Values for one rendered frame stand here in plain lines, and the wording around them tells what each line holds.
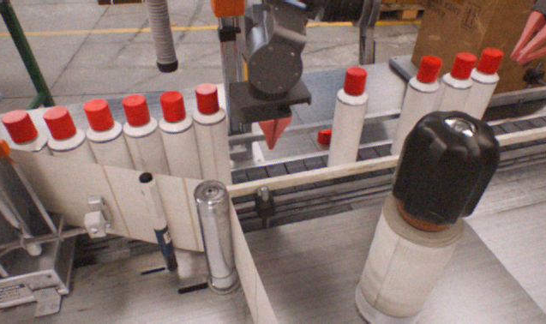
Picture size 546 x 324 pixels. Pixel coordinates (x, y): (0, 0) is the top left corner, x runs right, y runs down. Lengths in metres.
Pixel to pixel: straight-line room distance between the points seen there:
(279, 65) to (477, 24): 0.70
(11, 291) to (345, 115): 0.55
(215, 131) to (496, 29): 0.69
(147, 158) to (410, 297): 0.41
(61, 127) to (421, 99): 0.57
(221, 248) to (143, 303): 0.16
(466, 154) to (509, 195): 0.55
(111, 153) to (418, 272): 0.44
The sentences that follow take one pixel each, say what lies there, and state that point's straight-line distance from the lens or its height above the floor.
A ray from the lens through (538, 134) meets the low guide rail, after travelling 0.94.
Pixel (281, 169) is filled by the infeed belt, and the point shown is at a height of 0.88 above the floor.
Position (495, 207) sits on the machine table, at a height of 0.83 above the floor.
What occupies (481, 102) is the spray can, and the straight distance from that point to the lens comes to 0.80.
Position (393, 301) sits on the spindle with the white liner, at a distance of 0.50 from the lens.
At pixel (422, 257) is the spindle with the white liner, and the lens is 0.43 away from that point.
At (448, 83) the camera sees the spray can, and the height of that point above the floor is 1.04.
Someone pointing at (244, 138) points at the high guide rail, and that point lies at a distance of 0.67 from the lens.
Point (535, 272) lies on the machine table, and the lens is 0.78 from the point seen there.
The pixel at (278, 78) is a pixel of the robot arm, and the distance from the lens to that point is 0.40.
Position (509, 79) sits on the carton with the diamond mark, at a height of 0.90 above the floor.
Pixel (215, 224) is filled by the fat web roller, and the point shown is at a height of 1.03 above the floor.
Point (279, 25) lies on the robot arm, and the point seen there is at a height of 1.23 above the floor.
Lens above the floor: 1.37
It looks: 42 degrees down
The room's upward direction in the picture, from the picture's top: straight up
